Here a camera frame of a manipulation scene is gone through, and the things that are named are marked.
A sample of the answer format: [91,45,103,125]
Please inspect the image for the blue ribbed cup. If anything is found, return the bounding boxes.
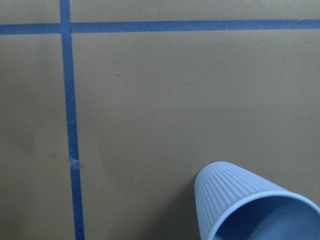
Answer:
[194,161,320,240]

